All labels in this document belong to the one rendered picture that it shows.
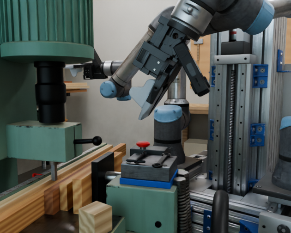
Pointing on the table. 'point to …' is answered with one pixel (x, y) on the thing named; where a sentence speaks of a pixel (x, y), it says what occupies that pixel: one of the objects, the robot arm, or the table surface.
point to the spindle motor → (46, 30)
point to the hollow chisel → (54, 172)
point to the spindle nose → (50, 91)
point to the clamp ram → (102, 175)
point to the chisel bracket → (44, 141)
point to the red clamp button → (142, 144)
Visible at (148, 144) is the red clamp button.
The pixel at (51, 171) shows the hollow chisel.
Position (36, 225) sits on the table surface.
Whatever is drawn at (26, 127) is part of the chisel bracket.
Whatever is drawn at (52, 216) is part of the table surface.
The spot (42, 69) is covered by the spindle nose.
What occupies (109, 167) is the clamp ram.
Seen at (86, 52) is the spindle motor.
